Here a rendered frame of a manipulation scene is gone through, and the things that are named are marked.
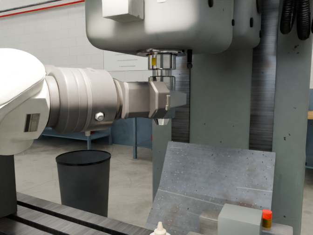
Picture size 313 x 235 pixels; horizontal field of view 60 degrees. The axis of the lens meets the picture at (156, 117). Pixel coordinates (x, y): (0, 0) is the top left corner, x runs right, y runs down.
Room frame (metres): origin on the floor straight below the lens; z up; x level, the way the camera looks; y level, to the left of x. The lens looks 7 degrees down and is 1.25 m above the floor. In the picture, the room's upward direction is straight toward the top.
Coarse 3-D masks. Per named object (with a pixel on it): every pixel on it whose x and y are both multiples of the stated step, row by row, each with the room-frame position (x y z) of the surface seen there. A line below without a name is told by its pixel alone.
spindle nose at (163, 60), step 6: (150, 54) 0.45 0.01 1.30; (156, 54) 0.44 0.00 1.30; (162, 54) 0.44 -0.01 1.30; (168, 54) 0.44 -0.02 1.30; (174, 54) 0.45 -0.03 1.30; (150, 60) 0.45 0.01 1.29; (156, 60) 0.44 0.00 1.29; (162, 60) 0.44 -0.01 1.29; (168, 60) 0.44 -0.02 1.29; (174, 60) 0.45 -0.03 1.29; (150, 66) 0.45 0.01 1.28; (156, 66) 0.44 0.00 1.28; (162, 66) 0.44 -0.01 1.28; (168, 66) 0.44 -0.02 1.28; (174, 66) 0.45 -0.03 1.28
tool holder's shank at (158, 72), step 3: (153, 69) 0.46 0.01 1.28; (156, 69) 0.45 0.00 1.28; (159, 69) 0.45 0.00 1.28; (162, 69) 0.45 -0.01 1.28; (165, 69) 0.45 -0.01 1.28; (168, 69) 0.45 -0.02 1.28; (156, 72) 0.46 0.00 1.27; (159, 72) 0.45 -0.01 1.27; (162, 72) 0.45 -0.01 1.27; (165, 72) 0.46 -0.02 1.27; (168, 72) 0.46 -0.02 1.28; (156, 75) 0.46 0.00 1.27; (159, 75) 0.45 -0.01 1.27; (162, 75) 0.45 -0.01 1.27; (165, 75) 0.46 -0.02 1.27; (168, 75) 0.46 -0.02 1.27
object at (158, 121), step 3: (153, 120) 0.46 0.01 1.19; (156, 120) 0.45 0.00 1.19; (159, 120) 0.45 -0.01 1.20; (162, 120) 0.45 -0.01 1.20; (165, 120) 0.45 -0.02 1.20; (168, 120) 0.46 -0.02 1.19; (156, 123) 0.46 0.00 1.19; (159, 123) 0.45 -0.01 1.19; (162, 123) 0.45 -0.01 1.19; (165, 123) 0.45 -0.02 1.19; (168, 123) 0.46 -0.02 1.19
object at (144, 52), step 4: (148, 48) 0.43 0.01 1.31; (152, 48) 0.42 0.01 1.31; (156, 48) 0.42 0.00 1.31; (160, 48) 0.42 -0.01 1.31; (164, 48) 0.42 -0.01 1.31; (168, 48) 0.42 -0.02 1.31; (172, 48) 0.43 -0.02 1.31; (176, 48) 0.43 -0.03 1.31; (136, 52) 0.45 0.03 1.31; (140, 52) 0.44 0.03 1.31; (144, 52) 0.43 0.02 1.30; (148, 52) 0.43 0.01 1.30; (152, 52) 0.43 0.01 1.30; (156, 52) 0.43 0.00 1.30; (160, 52) 0.43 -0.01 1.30; (164, 52) 0.43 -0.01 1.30; (168, 52) 0.43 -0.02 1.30; (172, 52) 0.43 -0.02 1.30; (176, 52) 0.43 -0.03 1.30; (180, 52) 0.43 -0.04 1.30; (184, 52) 0.44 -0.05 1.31; (144, 56) 0.49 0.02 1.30; (176, 56) 0.49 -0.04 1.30
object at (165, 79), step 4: (152, 76) 0.45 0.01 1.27; (156, 76) 0.44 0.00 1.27; (160, 76) 0.44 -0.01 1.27; (164, 76) 0.44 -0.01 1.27; (168, 76) 0.44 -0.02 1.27; (172, 76) 0.45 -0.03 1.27; (148, 80) 0.46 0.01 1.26; (152, 80) 0.45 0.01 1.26; (156, 80) 0.44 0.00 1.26; (160, 80) 0.44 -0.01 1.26; (164, 80) 0.44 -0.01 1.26; (168, 80) 0.44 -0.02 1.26; (172, 80) 0.45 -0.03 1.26
